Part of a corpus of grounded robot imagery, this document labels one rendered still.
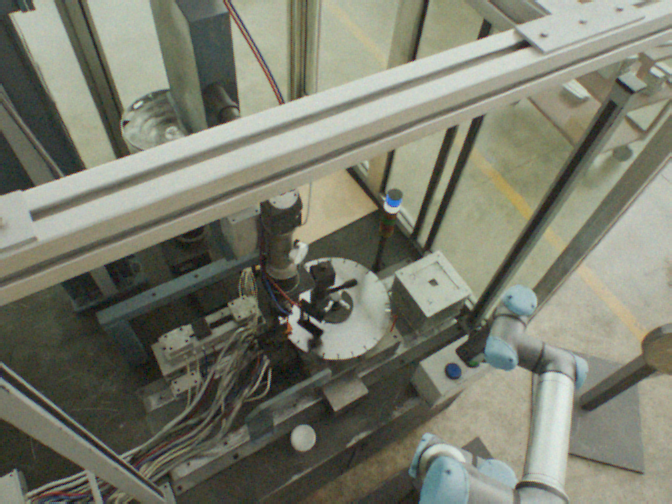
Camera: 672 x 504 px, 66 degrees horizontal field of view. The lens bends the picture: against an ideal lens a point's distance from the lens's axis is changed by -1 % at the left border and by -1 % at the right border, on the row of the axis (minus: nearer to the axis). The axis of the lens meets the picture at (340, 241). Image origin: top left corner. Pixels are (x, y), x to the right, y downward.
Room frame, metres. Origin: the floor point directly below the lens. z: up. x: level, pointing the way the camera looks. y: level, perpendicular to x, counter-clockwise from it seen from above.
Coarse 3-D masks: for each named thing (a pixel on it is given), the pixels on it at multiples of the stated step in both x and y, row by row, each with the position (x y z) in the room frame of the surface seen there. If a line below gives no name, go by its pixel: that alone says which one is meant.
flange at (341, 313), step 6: (330, 288) 0.75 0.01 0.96; (342, 294) 0.74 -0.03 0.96; (348, 294) 0.74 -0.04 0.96; (342, 300) 0.71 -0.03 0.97; (348, 300) 0.72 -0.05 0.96; (336, 306) 0.69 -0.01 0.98; (342, 306) 0.70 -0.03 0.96; (330, 312) 0.67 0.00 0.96; (336, 312) 0.68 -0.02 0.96; (342, 312) 0.68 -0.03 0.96; (348, 312) 0.68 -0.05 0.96; (330, 318) 0.66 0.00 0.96; (336, 318) 0.66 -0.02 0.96; (342, 318) 0.66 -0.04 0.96
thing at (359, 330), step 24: (312, 264) 0.83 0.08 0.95; (336, 264) 0.85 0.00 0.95; (360, 288) 0.77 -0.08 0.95; (384, 288) 0.79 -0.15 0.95; (360, 312) 0.69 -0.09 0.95; (384, 312) 0.71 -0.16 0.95; (288, 336) 0.59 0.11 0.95; (312, 336) 0.60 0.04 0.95; (336, 336) 0.61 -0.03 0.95; (360, 336) 0.62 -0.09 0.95
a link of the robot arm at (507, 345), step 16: (496, 320) 0.58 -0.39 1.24; (512, 320) 0.57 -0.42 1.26; (496, 336) 0.53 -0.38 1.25; (512, 336) 0.53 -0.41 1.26; (528, 336) 0.54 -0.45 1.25; (496, 352) 0.49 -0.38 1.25; (512, 352) 0.49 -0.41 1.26; (528, 352) 0.50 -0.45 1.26; (496, 368) 0.48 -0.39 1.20; (512, 368) 0.47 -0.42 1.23; (528, 368) 0.48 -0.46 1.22
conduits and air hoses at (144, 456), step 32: (256, 320) 0.64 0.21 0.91; (192, 352) 0.54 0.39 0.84; (224, 352) 0.54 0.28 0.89; (224, 384) 0.44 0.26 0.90; (256, 384) 0.45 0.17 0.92; (192, 416) 0.38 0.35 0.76; (224, 416) 0.37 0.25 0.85; (160, 448) 0.28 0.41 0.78; (192, 448) 0.29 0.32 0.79; (0, 480) 0.15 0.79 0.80; (64, 480) 0.17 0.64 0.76; (96, 480) 0.18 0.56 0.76
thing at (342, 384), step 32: (288, 288) 0.58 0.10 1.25; (288, 320) 0.60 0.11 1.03; (448, 320) 0.81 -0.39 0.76; (256, 352) 0.56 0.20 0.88; (288, 352) 0.57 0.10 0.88; (352, 352) 0.61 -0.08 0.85; (384, 352) 0.64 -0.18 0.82; (416, 352) 0.68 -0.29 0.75; (160, 384) 0.46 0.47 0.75; (288, 384) 0.52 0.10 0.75; (320, 384) 0.47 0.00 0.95; (352, 384) 0.52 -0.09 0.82; (160, 416) 0.37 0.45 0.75; (256, 416) 0.35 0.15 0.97; (288, 416) 0.42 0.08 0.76; (224, 448) 0.31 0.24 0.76; (256, 448) 0.32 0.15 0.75; (192, 480) 0.22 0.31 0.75
